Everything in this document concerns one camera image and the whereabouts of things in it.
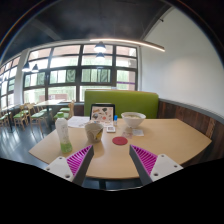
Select small blue capped bottle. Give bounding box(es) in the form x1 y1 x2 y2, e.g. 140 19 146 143
113 115 118 126

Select dark pendant lamp front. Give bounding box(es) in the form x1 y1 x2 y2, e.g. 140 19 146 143
94 41 106 53

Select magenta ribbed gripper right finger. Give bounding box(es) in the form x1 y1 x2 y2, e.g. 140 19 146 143
129 145 182 186

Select beige paper cup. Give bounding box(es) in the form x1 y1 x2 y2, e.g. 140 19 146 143
85 123 103 143

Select white ceramic bowl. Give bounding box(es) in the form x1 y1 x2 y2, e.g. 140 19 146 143
121 112 146 128

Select laptop with stickers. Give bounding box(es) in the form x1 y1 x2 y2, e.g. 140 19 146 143
90 103 115 126

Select white paper sheets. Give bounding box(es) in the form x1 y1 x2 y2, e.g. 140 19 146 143
68 116 89 128

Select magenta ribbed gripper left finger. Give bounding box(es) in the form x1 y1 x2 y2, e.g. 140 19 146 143
45 145 94 186

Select red round coaster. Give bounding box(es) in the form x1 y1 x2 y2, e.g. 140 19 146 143
112 136 128 145

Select large black framed window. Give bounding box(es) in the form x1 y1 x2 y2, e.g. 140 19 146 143
23 44 138 103

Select green seat wooden chair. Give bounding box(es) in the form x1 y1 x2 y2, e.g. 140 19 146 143
27 104 47 132

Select small white card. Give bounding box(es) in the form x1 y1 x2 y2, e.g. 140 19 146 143
107 126 116 133

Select background wooden dining table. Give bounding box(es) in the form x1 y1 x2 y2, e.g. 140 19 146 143
35 99 71 107

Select curved linear ceiling light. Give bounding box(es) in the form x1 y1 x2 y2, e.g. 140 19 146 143
89 38 165 52

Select clear plastic water bottle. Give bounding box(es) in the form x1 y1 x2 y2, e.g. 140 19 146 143
55 118 72 153

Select green upholstered booth backrest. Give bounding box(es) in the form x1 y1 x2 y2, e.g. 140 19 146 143
84 89 159 119

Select clear plastic wrapper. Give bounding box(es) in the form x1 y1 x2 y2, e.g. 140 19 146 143
122 128 144 139

